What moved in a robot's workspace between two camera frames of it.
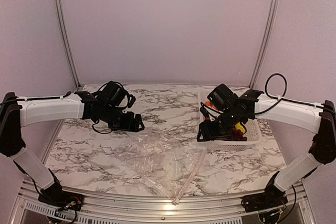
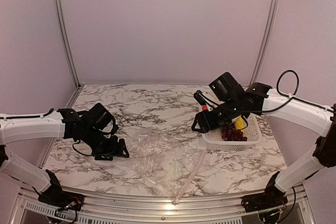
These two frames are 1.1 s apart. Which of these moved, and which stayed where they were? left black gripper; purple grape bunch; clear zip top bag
Moved: left black gripper
Stayed: purple grape bunch; clear zip top bag
